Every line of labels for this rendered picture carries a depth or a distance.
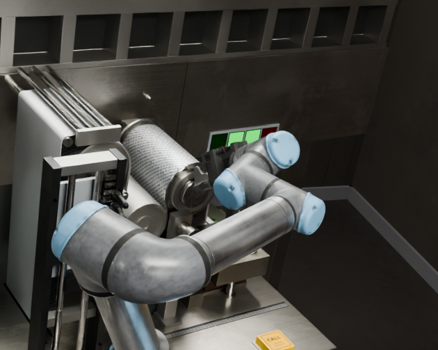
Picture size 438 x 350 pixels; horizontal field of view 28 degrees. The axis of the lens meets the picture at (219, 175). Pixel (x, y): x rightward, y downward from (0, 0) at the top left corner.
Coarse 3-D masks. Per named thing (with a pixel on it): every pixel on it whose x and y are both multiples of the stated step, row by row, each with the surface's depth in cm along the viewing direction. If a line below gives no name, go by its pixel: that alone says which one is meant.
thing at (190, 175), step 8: (184, 176) 202; (192, 176) 203; (176, 184) 202; (184, 184) 203; (176, 192) 203; (176, 200) 204; (208, 200) 210; (176, 208) 206; (184, 208) 207; (192, 208) 208
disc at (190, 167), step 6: (198, 162) 204; (186, 168) 202; (192, 168) 203; (180, 174) 202; (174, 180) 202; (168, 186) 202; (168, 192) 203; (168, 198) 204; (210, 198) 211; (168, 204) 205; (204, 204) 211; (168, 210) 206; (174, 210) 207; (198, 210) 211
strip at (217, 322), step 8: (280, 304) 232; (248, 312) 226; (256, 312) 227; (264, 312) 228; (216, 320) 221; (224, 320) 222; (232, 320) 222; (184, 328) 216; (192, 328) 216; (200, 328) 217; (168, 336) 212; (176, 336) 213
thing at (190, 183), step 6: (192, 180) 204; (186, 186) 203; (192, 186) 203; (180, 192) 204; (186, 192) 203; (192, 192) 205; (180, 198) 205; (186, 198) 204; (192, 198) 206; (198, 198) 207; (204, 198) 207; (186, 204) 205; (192, 204) 206; (198, 204) 207
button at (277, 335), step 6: (258, 336) 214; (264, 336) 215; (270, 336) 215; (276, 336) 215; (282, 336) 216; (258, 342) 214; (264, 342) 212; (270, 342) 213; (276, 342) 213; (282, 342) 214; (288, 342) 214; (264, 348) 212; (270, 348) 211; (276, 348) 211; (282, 348) 212; (288, 348) 212
